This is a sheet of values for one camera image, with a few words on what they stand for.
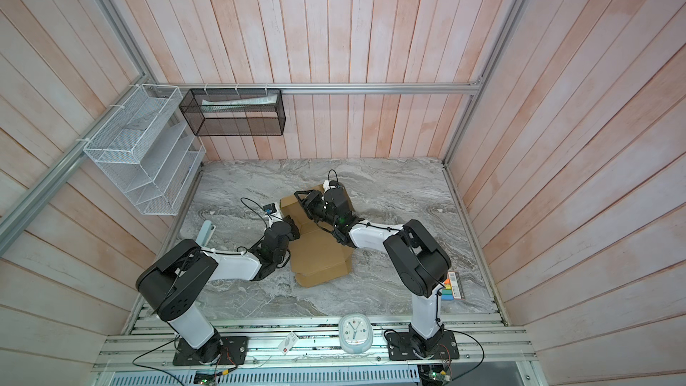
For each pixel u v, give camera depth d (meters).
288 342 0.75
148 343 0.76
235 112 1.04
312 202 0.78
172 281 0.46
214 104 0.89
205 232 0.94
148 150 0.73
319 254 0.89
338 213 0.71
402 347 0.73
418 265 0.50
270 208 0.80
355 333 0.75
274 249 0.71
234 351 0.73
